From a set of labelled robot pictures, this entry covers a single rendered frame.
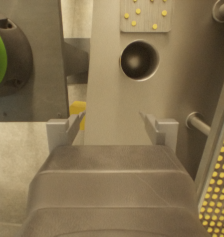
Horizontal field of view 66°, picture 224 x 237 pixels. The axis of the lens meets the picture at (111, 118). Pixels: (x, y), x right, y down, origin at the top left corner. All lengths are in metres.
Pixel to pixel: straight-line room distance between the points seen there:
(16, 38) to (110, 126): 0.30
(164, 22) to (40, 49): 0.29
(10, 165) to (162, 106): 1.45
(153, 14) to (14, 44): 0.31
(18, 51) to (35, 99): 0.09
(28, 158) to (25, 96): 1.26
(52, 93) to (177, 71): 0.31
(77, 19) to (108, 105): 0.91
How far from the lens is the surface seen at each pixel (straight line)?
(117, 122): 0.48
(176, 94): 0.49
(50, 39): 0.36
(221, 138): 0.39
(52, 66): 0.36
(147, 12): 0.48
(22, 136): 1.54
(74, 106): 0.51
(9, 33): 0.35
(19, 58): 0.34
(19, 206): 1.96
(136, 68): 0.46
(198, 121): 0.49
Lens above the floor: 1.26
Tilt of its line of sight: 73 degrees down
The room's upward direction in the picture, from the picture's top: 180 degrees counter-clockwise
